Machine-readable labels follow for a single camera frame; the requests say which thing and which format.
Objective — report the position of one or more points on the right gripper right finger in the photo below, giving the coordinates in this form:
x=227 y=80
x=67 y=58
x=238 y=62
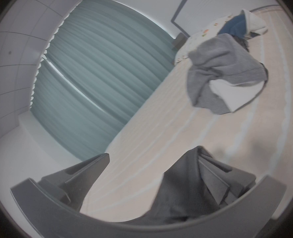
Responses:
x=225 y=182

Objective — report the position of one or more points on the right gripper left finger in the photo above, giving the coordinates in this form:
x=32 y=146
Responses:
x=82 y=180

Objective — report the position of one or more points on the black T-shirt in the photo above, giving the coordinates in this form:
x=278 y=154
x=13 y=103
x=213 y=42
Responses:
x=176 y=194

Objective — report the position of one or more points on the bed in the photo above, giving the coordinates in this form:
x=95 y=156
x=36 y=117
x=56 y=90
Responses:
x=186 y=132

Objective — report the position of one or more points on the grey garment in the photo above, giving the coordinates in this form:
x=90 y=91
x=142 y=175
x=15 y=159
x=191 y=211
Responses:
x=223 y=58

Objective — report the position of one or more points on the white printed pillow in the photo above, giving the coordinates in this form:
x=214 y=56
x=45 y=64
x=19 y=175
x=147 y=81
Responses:
x=198 y=37

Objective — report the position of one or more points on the dark blue garment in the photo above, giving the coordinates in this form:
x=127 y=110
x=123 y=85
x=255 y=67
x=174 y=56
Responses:
x=233 y=26

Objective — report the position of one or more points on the white garment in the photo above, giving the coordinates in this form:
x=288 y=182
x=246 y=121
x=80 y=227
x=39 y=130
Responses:
x=255 y=21

